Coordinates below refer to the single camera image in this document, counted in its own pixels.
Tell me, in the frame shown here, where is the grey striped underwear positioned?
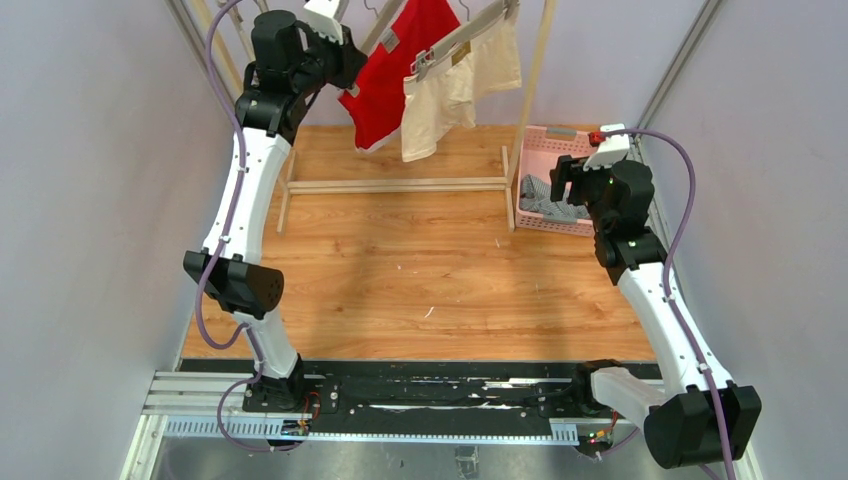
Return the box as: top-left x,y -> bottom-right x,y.
519,175 -> 590,224

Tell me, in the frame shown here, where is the red underwear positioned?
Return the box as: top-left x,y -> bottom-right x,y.
339,0 -> 460,153

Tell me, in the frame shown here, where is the cream underwear hanger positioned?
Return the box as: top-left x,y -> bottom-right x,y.
410,0 -> 520,77

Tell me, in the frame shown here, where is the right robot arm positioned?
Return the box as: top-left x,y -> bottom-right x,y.
550,155 -> 762,469

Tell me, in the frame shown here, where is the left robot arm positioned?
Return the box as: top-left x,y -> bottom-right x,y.
183,1 -> 367,412

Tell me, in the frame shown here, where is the cream underwear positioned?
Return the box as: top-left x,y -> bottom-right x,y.
400,16 -> 522,162

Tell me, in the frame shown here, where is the pink plastic basket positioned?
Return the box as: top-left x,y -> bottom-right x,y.
514,125 -> 614,238

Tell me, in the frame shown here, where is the wooden clothes rack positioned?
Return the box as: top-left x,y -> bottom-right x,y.
170,1 -> 558,234

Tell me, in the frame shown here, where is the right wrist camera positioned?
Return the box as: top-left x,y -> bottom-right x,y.
582,124 -> 630,171

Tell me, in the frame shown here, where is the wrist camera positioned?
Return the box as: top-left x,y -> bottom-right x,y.
582,124 -> 630,171
304,0 -> 349,45

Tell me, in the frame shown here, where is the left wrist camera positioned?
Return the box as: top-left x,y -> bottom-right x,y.
304,0 -> 349,45

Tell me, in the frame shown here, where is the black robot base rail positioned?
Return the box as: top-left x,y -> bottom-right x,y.
177,359 -> 633,447

